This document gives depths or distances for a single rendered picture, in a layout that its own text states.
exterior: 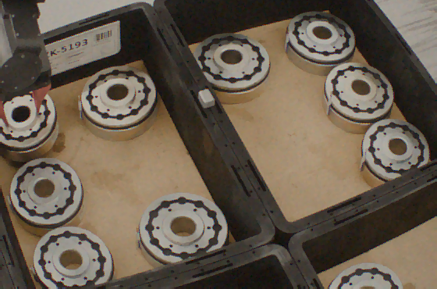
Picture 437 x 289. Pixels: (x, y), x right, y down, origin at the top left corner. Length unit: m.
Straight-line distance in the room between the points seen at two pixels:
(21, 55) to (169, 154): 0.31
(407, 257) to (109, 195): 0.39
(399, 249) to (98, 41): 0.49
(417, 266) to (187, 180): 0.33
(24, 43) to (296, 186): 0.41
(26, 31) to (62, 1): 0.64
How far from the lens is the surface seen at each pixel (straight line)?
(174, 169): 1.00
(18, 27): 0.80
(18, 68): 0.81
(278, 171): 1.01
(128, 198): 0.98
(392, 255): 0.96
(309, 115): 1.07
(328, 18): 1.16
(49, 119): 1.00
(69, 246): 0.91
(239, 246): 0.83
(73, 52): 1.07
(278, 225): 0.84
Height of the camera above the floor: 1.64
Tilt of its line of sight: 51 degrees down
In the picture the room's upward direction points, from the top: 3 degrees clockwise
